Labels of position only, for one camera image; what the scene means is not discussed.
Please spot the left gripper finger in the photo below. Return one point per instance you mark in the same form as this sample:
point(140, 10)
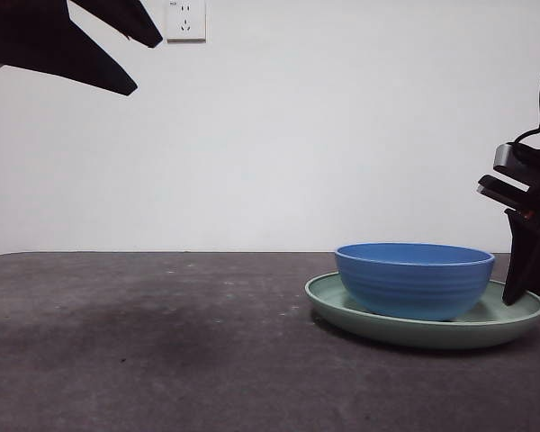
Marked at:
point(49, 49)
point(126, 20)

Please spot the blue ribbed bowl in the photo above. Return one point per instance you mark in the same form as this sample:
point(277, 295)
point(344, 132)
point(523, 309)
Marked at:
point(414, 288)

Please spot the green round plate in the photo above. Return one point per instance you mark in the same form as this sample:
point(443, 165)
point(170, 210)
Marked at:
point(423, 335)

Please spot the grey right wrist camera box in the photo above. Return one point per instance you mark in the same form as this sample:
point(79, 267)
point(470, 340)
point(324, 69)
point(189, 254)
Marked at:
point(501, 157)

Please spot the white wall socket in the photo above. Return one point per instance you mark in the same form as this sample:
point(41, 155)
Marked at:
point(193, 33)

